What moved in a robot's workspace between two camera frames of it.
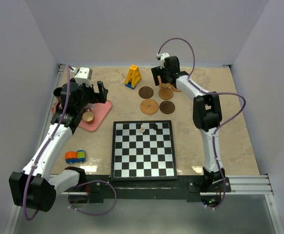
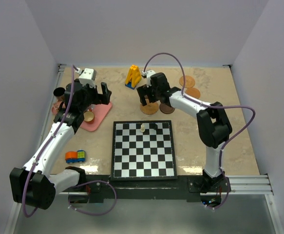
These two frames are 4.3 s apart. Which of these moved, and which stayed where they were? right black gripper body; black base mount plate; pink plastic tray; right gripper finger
Moved: right black gripper body; right gripper finger
Stayed: pink plastic tray; black base mount plate
